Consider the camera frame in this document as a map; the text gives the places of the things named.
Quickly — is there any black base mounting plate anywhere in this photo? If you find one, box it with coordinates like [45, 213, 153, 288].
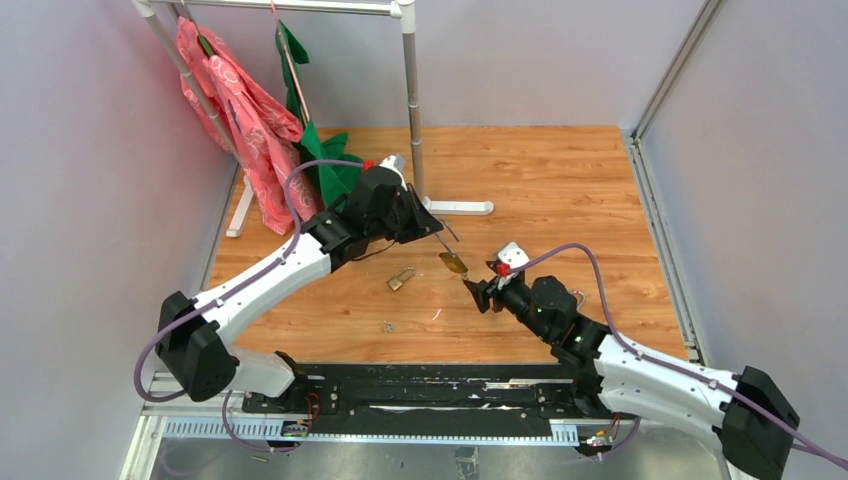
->
[241, 361, 662, 439]

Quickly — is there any small brass padlock with key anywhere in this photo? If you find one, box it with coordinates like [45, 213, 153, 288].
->
[386, 266, 417, 291]

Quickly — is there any pink patterned garment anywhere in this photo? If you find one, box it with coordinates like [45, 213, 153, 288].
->
[176, 17, 325, 235]

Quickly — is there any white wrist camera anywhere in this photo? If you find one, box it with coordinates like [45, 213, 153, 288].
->
[495, 242, 530, 290]
[378, 153, 408, 190]

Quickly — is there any slotted grey cable duct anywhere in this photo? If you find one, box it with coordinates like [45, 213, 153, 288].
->
[161, 417, 581, 447]

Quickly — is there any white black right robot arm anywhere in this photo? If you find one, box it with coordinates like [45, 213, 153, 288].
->
[464, 274, 800, 479]

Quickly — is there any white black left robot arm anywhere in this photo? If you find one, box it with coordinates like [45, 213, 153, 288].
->
[148, 166, 443, 413]

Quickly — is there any green garment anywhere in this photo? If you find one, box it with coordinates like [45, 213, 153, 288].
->
[275, 21, 363, 205]

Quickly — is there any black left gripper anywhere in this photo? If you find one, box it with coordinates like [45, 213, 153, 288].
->
[369, 183, 444, 245]

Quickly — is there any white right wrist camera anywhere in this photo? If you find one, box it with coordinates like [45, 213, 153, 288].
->
[495, 242, 530, 290]

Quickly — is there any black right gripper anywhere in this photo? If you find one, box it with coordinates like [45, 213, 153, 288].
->
[464, 272, 554, 342]

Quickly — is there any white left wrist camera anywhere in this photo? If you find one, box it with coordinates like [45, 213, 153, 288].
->
[378, 153, 408, 190]

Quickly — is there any white metal clothes rack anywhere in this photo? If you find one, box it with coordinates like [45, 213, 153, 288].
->
[132, 0, 494, 216]

